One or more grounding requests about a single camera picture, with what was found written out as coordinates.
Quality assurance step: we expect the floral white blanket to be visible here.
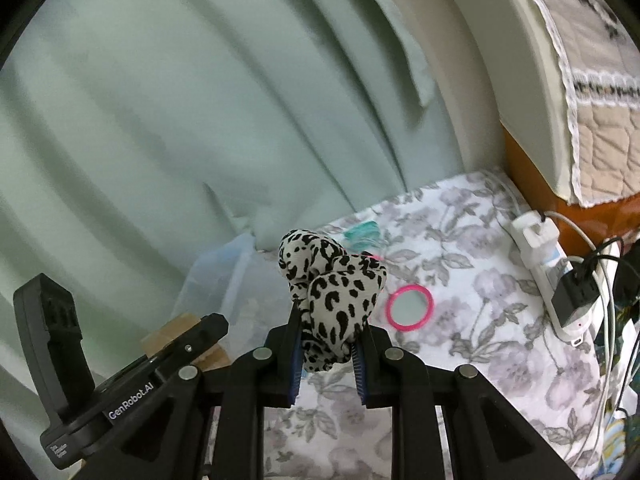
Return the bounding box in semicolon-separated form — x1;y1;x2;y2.
264;170;603;479

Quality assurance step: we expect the clear tape roll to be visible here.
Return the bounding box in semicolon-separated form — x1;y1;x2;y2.
140;313;231;372

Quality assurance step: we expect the white plug adapter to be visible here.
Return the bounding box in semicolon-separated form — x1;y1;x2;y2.
520;211;560;252

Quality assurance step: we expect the leopard print scrunchie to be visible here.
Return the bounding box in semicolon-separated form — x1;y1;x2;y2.
278;229;387;373

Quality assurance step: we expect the pink round mirror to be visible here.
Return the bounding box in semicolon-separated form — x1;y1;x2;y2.
385;284;435;332

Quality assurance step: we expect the clear plastic storage bin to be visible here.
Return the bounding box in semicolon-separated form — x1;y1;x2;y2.
171;233;292;360

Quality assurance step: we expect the green curtain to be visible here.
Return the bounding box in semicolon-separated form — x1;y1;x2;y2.
0;0;476;461

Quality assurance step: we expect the white bed headboard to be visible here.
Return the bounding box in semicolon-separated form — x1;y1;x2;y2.
454;0;574;203

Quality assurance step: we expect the teal bangle stack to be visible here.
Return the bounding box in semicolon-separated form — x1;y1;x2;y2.
343;220;382;252

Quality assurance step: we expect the black power adapter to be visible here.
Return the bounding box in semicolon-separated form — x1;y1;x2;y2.
551;264;601;328

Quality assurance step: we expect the white power strip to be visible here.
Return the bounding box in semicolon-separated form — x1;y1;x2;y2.
508;213;610;347

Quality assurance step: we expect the quilted beige cover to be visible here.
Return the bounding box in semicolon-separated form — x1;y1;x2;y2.
533;0;639;207

